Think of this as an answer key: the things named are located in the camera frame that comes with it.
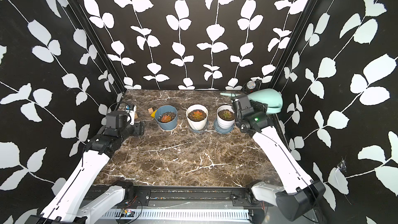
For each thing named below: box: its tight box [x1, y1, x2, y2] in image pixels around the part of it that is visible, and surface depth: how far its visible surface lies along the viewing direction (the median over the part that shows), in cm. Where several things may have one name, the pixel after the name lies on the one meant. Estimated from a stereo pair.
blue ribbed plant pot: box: [154, 104, 178, 131], surface depth 97 cm
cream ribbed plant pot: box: [185, 103, 209, 131], surface depth 97 cm
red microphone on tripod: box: [242, 78, 262, 95], surface depth 94 cm
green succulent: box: [222, 109, 233, 119], surface depth 97 cm
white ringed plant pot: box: [216, 104, 236, 130], surface depth 97 cm
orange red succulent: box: [160, 115, 172, 123], surface depth 96 cm
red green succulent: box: [192, 110, 204, 120], surface depth 97 cm
